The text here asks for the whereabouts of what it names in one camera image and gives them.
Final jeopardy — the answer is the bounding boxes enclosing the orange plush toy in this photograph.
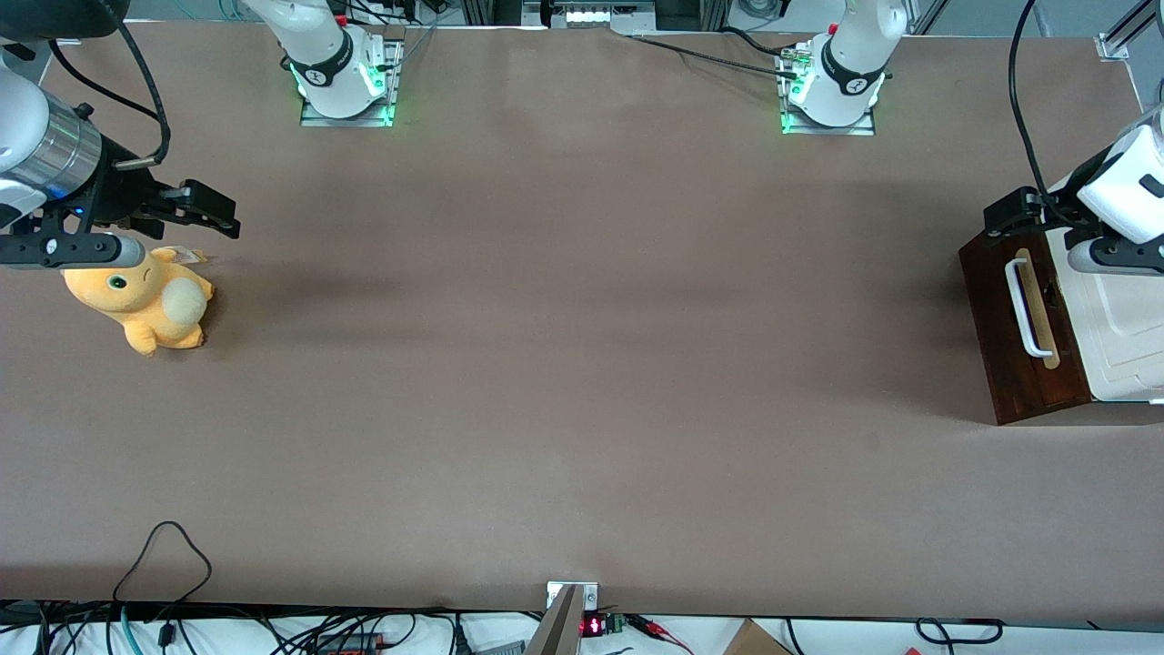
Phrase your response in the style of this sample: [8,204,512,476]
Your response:
[62,246,216,358]

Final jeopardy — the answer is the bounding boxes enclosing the white-topped brown wooden cabinet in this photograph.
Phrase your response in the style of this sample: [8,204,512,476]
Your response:
[959,214,1164,426]

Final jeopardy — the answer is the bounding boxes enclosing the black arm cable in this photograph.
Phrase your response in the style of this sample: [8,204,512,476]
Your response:
[1008,0,1072,230]
[45,18,174,172]

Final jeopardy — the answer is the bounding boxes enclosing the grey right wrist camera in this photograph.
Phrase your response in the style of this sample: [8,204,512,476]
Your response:
[0,234,147,270]

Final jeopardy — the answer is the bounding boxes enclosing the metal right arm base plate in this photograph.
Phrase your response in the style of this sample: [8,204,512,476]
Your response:
[299,38,404,128]

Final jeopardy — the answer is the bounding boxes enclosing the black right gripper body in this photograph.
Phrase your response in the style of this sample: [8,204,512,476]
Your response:
[41,136,189,237]

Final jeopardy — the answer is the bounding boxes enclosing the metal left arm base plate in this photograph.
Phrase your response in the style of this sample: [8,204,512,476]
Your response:
[778,44,877,137]

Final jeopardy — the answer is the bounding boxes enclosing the brown cardboard piece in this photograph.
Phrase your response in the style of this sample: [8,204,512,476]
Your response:
[722,619,793,655]

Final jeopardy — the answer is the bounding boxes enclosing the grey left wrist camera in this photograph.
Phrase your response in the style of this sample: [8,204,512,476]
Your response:
[1066,235,1164,276]

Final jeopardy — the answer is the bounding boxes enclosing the black coiled cable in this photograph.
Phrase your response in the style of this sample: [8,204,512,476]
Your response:
[914,618,1007,648]

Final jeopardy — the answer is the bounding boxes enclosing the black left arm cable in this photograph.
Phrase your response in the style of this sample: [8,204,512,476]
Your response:
[1008,0,1072,230]

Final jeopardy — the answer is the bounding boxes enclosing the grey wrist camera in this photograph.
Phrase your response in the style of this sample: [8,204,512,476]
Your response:
[1066,235,1164,276]
[0,234,147,270]

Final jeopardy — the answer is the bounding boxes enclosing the long black table cable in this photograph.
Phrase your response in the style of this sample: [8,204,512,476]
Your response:
[626,33,803,79]

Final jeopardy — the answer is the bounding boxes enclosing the white lit device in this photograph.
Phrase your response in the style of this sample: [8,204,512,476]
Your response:
[549,0,657,29]

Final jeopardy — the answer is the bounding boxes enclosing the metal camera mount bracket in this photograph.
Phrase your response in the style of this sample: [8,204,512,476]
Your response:
[526,581,600,655]

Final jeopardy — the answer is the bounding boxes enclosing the aluminium profile bracket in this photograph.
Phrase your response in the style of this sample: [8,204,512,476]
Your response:
[1095,0,1164,62]

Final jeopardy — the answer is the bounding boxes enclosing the red and black clip leads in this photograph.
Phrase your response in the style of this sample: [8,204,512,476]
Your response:
[626,614,694,655]

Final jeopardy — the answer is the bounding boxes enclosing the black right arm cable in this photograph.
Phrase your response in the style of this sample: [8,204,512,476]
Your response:
[45,18,174,172]

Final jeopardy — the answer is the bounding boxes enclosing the thin black looped cable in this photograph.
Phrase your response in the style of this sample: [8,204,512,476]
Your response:
[113,520,214,607]

